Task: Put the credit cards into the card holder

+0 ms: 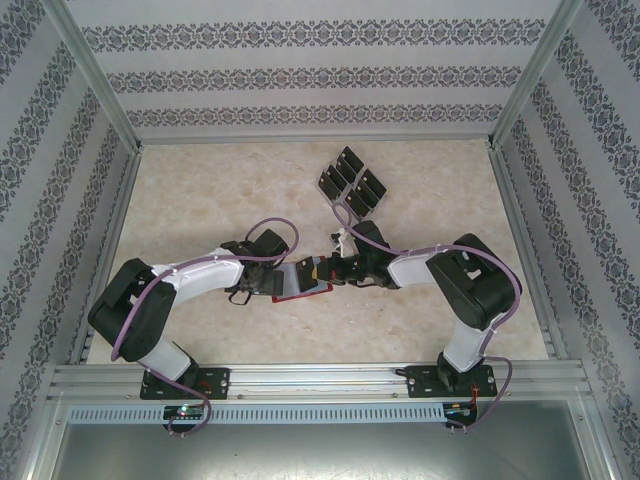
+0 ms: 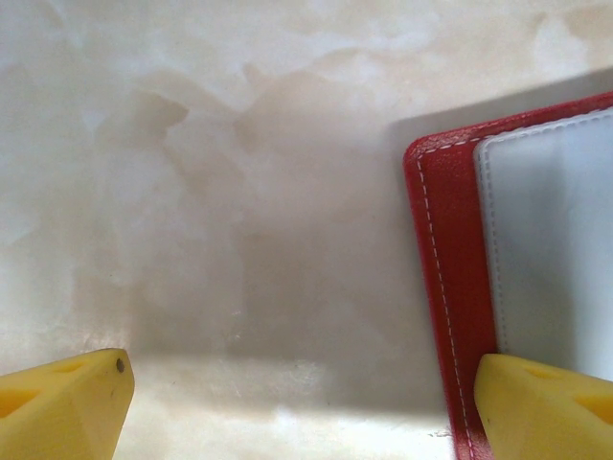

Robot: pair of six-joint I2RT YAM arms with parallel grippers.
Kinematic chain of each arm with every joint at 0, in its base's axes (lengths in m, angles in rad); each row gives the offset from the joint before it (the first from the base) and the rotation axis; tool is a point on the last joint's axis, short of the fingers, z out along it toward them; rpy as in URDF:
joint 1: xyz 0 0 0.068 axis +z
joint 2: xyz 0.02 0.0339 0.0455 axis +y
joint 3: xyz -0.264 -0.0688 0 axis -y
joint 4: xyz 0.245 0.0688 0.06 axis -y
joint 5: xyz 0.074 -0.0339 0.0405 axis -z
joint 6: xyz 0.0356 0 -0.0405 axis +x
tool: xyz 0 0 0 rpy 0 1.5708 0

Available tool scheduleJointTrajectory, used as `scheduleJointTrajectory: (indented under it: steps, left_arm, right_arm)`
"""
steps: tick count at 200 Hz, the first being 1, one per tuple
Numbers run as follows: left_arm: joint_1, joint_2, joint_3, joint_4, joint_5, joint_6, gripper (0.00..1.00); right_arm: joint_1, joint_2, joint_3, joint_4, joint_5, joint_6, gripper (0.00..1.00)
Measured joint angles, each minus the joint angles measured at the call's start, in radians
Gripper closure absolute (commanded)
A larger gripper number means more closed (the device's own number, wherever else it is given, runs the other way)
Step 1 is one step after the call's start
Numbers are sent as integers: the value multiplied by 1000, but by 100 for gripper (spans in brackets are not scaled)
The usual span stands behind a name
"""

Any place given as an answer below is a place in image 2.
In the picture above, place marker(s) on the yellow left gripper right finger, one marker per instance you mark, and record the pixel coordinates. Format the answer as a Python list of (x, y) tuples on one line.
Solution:
[(546, 417)]

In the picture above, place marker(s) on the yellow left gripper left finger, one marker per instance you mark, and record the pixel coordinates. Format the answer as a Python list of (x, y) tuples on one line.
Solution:
[(57, 412)]

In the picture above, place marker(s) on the red leather card holder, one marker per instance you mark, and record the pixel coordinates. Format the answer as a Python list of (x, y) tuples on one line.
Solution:
[(450, 239)]

